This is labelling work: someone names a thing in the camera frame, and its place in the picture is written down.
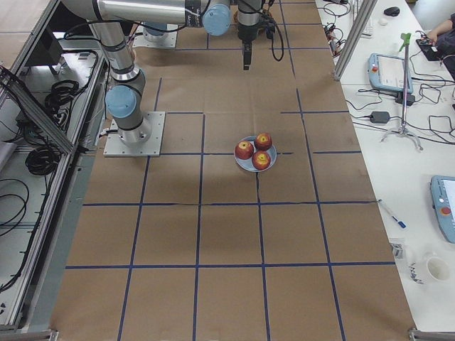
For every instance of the person at desk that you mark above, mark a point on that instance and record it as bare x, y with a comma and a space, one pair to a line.
442, 37

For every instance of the light blue plate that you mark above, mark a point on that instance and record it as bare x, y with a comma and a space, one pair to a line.
251, 163

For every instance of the metal tripod stand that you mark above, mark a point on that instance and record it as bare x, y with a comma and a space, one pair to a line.
402, 130

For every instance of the red apple plate front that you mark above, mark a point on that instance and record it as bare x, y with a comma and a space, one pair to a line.
261, 160

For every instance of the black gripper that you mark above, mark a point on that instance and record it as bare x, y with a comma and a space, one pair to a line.
247, 33

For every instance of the blue teach pendant far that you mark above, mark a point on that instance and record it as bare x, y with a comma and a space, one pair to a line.
386, 73

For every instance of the blue white pen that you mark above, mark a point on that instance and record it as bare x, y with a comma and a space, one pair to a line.
397, 220

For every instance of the red apple plate back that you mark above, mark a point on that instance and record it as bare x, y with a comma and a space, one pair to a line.
263, 141

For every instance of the small grey box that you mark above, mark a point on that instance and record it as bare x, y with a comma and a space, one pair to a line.
398, 250

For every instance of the aluminium frame post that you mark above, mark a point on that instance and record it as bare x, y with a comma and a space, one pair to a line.
356, 30

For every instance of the blue teach pendant near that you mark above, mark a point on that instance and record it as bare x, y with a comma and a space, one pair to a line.
442, 191

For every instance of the woven wicker basket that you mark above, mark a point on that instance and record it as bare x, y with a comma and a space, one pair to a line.
264, 19

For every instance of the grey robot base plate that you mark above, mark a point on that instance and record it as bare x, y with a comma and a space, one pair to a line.
146, 140

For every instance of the black power adapter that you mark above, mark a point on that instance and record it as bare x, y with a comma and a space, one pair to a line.
379, 117

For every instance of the red apple plate left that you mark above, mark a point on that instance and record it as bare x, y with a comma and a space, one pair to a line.
244, 150

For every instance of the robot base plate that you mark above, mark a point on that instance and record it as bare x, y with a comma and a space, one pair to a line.
145, 40

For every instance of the black computer mouse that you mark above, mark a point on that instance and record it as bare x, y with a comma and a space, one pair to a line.
392, 11

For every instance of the red apple plate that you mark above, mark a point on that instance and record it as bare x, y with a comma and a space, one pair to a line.
261, 160
244, 150
263, 141

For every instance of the blue teach pendant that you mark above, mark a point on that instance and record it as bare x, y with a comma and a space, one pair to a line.
442, 191
386, 73

